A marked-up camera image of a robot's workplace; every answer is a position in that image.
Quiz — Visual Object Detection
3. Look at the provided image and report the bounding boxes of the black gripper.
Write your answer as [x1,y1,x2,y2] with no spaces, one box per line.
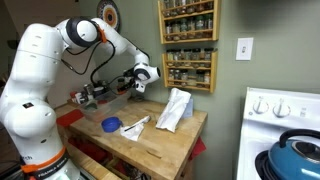
[116,68,139,94]

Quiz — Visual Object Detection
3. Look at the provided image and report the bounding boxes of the blue plastic cup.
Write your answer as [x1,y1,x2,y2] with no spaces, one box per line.
[101,116,124,133]

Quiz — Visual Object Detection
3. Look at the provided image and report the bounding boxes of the wooden spice rack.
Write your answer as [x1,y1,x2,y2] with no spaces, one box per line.
[157,0,221,45]
[162,50,218,94]

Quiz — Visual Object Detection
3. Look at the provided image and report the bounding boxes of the clear plastic storage bin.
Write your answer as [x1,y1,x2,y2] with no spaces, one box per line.
[79,89,132,123]

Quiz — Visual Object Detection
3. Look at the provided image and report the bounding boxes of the silver metal can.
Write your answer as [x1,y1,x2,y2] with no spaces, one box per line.
[83,83,95,98]

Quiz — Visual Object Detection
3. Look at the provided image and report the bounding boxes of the green item in bin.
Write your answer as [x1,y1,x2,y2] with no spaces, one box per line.
[83,103,99,112]

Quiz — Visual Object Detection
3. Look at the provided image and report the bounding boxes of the red and white container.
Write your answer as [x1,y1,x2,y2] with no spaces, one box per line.
[69,91,87,105]

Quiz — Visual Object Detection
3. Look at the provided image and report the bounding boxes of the red mat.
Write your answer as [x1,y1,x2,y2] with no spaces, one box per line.
[56,109,84,128]

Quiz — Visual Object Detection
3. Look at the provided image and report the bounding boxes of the light blue box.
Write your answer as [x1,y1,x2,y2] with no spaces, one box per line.
[182,96,194,119]

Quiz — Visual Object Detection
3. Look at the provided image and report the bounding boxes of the wooden butcher block cart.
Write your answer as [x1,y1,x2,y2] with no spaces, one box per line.
[54,98,208,180]

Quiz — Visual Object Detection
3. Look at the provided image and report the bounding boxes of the red items under cart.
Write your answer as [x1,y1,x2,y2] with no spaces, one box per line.
[68,136,109,164]

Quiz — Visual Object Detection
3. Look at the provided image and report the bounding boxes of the red hanging cloth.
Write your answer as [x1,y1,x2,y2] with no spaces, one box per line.
[190,137,207,161]

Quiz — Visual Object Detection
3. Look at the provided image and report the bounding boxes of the white stove knob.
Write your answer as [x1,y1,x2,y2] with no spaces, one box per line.
[272,98,292,119]
[252,97,270,115]

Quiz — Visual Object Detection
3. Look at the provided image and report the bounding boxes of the white kitchen stove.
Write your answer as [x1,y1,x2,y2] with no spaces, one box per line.
[235,87,320,180]

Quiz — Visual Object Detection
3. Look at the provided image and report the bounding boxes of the black stove burner coil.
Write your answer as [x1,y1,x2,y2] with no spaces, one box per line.
[254,149,278,180]

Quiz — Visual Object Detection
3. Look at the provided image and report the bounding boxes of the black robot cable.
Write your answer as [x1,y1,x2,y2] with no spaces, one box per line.
[60,39,134,88]

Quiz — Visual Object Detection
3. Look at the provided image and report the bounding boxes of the white light switch plate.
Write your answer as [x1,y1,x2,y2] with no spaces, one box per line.
[235,37,255,62]

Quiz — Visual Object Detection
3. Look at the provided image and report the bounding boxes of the blue kettle with black handle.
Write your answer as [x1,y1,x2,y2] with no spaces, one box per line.
[267,129,320,180]

